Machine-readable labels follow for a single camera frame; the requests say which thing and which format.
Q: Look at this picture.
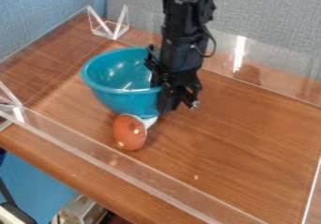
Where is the white device under table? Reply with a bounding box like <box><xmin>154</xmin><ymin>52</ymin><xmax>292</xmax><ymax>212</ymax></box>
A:
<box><xmin>51</xmin><ymin>195</ymin><xmax>109</xmax><ymax>224</ymax></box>

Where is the blue bowl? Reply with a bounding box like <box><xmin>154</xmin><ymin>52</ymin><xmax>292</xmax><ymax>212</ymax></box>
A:
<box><xmin>81</xmin><ymin>47</ymin><xmax>161</xmax><ymax>119</ymax></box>

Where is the clear acrylic back barrier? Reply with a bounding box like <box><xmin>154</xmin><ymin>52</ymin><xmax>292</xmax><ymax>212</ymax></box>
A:
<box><xmin>119</xmin><ymin>4</ymin><xmax>321</xmax><ymax>108</ymax></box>

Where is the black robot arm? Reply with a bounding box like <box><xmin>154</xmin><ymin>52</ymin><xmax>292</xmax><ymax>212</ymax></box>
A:
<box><xmin>146</xmin><ymin>0</ymin><xmax>216</xmax><ymax>114</ymax></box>

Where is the clear acrylic front barrier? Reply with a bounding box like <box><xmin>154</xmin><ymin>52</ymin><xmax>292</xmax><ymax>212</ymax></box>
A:
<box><xmin>12</xmin><ymin>107</ymin><xmax>268</xmax><ymax>224</ymax></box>

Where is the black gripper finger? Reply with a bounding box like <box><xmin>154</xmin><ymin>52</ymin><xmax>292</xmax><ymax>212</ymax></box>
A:
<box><xmin>178</xmin><ymin>84</ymin><xmax>202</xmax><ymax>110</ymax></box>
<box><xmin>157</xmin><ymin>82</ymin><xmax>181</xmax><ymax>114</ymax></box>

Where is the brown toy mushroom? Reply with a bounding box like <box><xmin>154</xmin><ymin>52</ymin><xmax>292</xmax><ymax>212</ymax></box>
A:
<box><xmin>113</xmin><ymin>114</ymin><xmax>158</xmax><ymax>151</ymax></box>

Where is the clear acrylic corner bracket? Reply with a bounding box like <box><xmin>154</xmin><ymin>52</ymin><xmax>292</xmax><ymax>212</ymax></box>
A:
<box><xmin>87</xmin><ymin>6</ymin><xmax>130</xmax><ymax>40</ymax></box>

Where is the clear acrylic barrier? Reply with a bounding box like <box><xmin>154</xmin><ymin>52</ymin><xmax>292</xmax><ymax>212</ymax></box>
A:
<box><xmin>119</xmin><ymin>4</ymin><xmax>321</xmax><ymax>108</ymax></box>
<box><xmin>12</xmin><ymin>107</ymin><xmax>268</xmax><ymax>224</ymax></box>

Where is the clear acrylic left bracket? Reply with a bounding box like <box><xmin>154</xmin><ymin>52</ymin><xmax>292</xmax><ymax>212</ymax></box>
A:
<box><xmin>0</xmin><ymin>82</ymin><xmax>28</xmax><ymax>132</ymax></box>

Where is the black cable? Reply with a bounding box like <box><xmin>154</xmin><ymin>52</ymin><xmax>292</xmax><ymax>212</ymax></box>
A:
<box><xmin>192</xmin><ymin>25</ymin><xmax>218</xmax><ymax>59</ymax></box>

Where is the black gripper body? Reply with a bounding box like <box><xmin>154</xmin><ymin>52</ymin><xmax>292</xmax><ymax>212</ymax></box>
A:
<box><xmin>146</xmin><ymin>30</ymin><xmax>210</xmax><ymax>89</ymax></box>

